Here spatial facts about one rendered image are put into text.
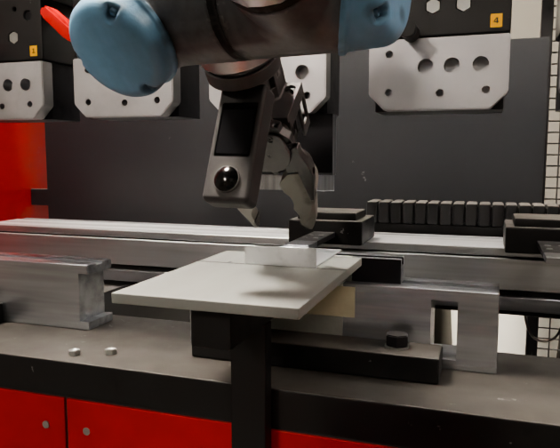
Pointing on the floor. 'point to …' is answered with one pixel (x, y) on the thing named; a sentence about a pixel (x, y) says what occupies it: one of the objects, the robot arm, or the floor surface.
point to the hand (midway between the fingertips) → (280, 224)
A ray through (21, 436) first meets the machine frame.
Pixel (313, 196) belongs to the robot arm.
